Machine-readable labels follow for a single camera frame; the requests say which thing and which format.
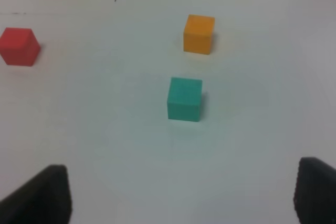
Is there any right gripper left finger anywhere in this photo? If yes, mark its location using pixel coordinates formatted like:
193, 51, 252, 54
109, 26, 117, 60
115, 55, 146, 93
1, 165, 71, 223

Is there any orange cube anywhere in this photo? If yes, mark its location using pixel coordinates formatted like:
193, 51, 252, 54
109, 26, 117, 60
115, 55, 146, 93
183, 14, 215, 55

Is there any red cube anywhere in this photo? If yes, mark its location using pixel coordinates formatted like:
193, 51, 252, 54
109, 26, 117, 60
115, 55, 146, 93
1, 27, 41, 67

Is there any teal cube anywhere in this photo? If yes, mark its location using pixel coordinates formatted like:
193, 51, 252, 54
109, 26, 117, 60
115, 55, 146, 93
167, 77, 203, 122

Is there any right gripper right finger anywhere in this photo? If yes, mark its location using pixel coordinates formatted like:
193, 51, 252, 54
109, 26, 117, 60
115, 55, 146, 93
293, 157, 335, 224

